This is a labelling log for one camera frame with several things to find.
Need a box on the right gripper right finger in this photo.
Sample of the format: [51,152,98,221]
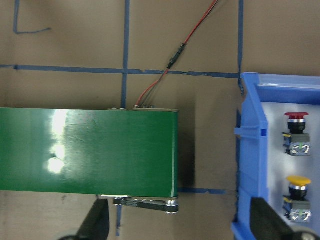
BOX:
[249,197,294,240]

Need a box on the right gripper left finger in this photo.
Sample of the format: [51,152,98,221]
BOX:
[75,199,110,240]

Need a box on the yellow push button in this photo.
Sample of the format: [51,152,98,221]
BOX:
[282,175,312,224]

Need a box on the red push button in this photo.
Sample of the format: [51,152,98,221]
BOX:
[282,112,311,157]

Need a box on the white foam pad destination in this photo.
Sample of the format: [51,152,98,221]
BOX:
[262,102,320,233]

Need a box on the green conveyor belt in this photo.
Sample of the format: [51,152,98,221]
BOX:
[0,108,179,213]

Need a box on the blue destination bin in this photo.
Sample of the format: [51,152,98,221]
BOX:
[231,72,320,240]

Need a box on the red black conveyor wire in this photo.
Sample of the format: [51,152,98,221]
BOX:
[134,0,221,108]

